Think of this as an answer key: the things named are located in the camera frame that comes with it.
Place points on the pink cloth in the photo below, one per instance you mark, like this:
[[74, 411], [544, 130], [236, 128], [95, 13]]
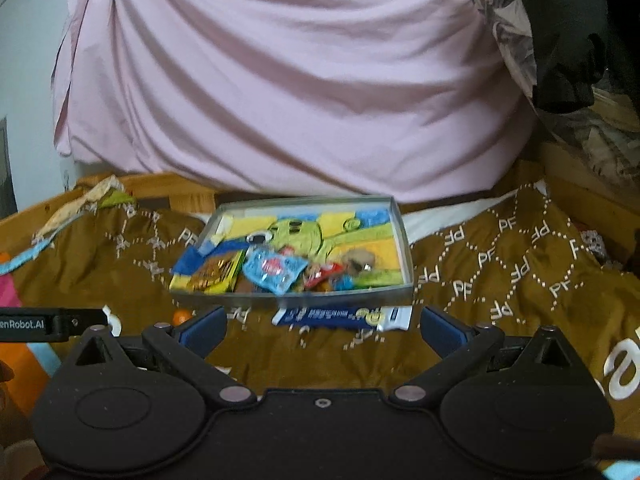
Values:
[[300, 85]]

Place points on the light blue snack packet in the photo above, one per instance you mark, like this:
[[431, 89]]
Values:
[[272, 270]]

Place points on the dark cloth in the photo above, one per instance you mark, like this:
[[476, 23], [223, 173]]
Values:
[[565, 35]]

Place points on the yellow green snack packet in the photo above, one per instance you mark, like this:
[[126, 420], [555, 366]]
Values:
[[215, 272]]

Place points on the small yellow green packet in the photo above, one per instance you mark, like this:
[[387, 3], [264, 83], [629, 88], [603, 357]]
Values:
[[382, 276]]

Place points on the blue orange snack packet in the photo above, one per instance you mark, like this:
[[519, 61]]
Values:
[[344, 282]]

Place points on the colourful printed cloth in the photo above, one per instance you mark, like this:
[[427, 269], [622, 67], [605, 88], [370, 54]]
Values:
[[15, 355]]

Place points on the round biscuit clear packet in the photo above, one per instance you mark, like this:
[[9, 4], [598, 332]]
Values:
[[356, 260]]

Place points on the blue white sachet stick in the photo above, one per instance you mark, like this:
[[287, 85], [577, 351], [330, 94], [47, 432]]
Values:
[[320, 316]]

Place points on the metal tray with cartoon picture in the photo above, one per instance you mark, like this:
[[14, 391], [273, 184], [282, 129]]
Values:
[[300, 230]]

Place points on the white bed sheet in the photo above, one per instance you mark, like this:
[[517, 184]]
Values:
[[435, 217]]

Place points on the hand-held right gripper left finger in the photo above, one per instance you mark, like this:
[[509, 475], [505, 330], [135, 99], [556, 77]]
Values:
[[205, 327]]

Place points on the pale patterned cloth strip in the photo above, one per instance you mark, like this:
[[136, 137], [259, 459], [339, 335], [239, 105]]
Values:
[[85, 205]]

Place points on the red label egg packet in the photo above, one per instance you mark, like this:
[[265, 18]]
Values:
[[320, 274]]

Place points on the brown printed blanket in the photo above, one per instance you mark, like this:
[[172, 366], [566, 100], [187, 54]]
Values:
[[500, 285]]

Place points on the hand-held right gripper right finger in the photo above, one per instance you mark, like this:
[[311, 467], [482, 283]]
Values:
[[440, 327]]

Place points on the floral patterned cloth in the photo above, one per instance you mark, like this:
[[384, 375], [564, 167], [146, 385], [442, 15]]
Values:
[[505, 25]]

